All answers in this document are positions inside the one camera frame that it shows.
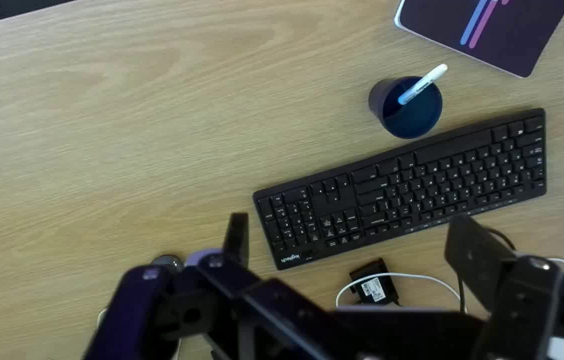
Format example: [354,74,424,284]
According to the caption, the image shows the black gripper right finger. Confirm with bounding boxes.
[444,216,564,360]

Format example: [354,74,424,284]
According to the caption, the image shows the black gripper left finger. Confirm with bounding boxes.
[84,211,309,360]

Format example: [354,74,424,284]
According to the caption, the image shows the white marker pen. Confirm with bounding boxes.
[398,64,448,106]

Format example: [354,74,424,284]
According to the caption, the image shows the black computer keyboard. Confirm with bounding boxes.
[254,108,547,270]

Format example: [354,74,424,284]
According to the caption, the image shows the small black usb device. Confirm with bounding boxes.
[349,258,398,303]

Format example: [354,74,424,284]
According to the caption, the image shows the dark blue cup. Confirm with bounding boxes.
[367,75,441,137]

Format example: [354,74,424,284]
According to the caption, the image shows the dark purple notebook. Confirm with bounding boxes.
[394,0,564,77]

